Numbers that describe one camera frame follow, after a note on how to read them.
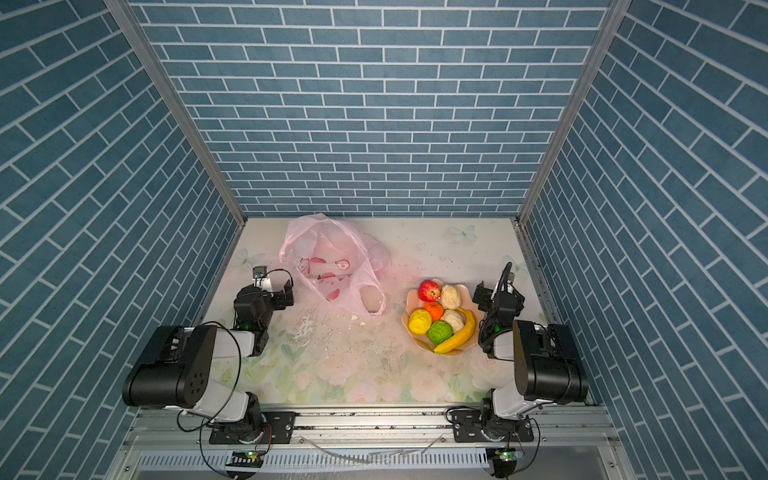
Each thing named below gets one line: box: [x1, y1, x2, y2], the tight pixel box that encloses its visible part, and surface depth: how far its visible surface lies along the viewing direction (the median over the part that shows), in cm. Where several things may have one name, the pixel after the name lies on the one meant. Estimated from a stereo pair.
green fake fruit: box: [428, 320, 453, 345], surface depth 86 cm
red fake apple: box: [417, 279, 441, 302], surface depth 91 cm
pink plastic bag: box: [279, 213, 391, 315], surface depth 93 cm
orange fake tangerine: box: [424, 301, 444, 321], surface depth 91 cm
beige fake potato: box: [440, 284, 461, 309], surface depth 91 cm
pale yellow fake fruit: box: [440, 308, 467, 334], surface depth 89 cm
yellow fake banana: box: [434, 308, 476, 354], surface depth 84 cm
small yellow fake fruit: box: [408, 309, 432, 335], surface depth 86 cm
